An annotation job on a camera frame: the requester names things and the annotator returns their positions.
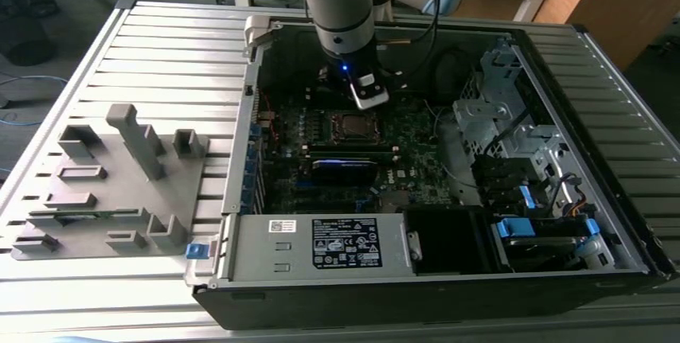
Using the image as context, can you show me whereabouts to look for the grey power supply unit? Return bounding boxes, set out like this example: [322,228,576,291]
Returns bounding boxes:
[226,212,417,282]

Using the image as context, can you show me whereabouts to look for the blue disk carrier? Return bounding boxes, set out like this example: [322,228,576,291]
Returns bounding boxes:
[490,217,537,240]
[581,217,605,259]
[513,185,538,209]

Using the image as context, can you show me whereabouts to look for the blue floor cable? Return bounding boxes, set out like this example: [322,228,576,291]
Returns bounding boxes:
[0,74,70,127]

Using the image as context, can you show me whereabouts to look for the black bin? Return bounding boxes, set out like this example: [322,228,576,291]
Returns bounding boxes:
[3,26,59,68]

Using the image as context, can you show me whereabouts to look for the grey parts rack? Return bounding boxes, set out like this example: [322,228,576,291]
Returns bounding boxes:
[8,103,215,263]

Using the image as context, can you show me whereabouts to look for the grey braided wire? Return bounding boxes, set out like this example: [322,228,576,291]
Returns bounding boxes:
[429,106,453,141]

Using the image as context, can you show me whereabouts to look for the thick black cable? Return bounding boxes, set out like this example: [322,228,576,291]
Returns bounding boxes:
[429,46,477,99]

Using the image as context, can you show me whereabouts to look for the CPU socket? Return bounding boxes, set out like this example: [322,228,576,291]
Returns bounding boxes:
[327,108,386,144]

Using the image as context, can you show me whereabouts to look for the blue case latch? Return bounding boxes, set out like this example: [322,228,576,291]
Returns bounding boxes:
[184,242,212,260]

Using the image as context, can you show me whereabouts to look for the green motherboard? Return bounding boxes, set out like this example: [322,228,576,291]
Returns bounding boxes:
[253,94,472,216]

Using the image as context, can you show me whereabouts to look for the green RAM stick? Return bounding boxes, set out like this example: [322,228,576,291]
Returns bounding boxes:
[52,209,143,224]

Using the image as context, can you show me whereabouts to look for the black graphics card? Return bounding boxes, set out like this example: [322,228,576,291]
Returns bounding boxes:
[309,158,382,187]

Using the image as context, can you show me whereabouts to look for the dark chipset heat sink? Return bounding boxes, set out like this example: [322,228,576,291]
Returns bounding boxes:
[378,190,412,212]

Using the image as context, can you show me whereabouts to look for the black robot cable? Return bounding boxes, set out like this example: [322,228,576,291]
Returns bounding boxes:
[379,0,444,77]

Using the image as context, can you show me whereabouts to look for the silver CPU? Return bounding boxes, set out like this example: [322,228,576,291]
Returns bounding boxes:
[339,114,374,137]

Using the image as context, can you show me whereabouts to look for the black disk cable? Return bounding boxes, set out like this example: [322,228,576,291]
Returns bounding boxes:
[545,173,581,209]

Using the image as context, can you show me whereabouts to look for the black disk bay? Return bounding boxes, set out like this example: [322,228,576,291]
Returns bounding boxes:
[470,154,552,207]

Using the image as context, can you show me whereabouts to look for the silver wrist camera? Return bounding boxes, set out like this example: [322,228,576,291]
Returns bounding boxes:
[349,72,391,111]

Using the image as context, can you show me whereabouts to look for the wooden cabinet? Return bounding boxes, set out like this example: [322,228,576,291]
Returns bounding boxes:
[533,0,680,72]

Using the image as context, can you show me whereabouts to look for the metal drive cage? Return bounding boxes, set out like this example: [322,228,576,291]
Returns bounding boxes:
[449,38,579,185]

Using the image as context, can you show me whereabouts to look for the metal socket cover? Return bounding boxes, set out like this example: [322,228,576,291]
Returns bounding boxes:
[331,111,383,142]

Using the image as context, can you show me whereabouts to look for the coloured wire bundle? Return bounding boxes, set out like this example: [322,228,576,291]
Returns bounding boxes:
[565,198,597,220]

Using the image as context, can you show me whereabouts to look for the black hard disk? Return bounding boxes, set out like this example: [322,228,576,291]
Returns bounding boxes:
[501,236,581,273]

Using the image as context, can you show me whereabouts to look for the black PC case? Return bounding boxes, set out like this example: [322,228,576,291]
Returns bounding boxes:
[183,14,680,332]

